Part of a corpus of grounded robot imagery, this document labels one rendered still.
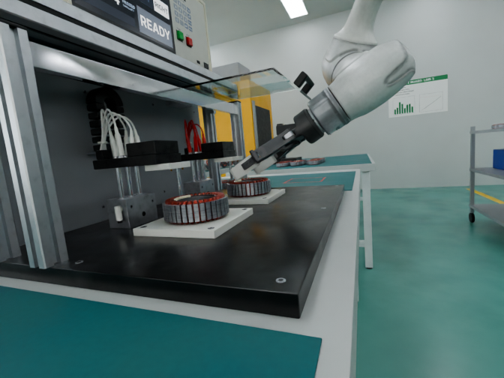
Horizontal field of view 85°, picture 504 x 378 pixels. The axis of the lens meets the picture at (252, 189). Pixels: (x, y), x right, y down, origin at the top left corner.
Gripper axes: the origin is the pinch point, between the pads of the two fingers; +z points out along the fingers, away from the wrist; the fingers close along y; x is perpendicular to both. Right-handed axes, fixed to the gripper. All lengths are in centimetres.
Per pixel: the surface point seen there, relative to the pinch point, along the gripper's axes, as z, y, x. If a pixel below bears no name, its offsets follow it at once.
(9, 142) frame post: 5.5, -44.5, 12.0
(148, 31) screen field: -4.0, -15.1, 33.4
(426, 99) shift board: -152, 507, -3
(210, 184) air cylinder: 12.2, 1.7, 3.4
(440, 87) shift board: -179, 507, 1
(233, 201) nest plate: 4.3, -7.3, -5.0
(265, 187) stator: -2.1, -2.0, -6.2
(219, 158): 3.6, -2.9, 6.2
